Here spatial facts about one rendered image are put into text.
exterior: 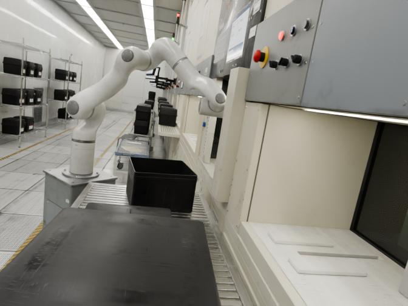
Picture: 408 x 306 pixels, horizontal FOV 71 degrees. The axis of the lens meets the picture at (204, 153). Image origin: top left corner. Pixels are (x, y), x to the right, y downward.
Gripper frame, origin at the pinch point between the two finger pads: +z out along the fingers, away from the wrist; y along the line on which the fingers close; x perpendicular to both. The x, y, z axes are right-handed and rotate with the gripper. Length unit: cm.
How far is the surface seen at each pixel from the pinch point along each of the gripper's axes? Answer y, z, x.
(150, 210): 39, -49, -37
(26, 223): -114, -148, -125
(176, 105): -344, -20, -16
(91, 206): 40, -68, -37
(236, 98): 26.9, -21.9, 5.5
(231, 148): 27.0, -20.6, -13.6
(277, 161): 43.8, -8.4, -13.3
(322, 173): 43.7, 9.5, -15.6
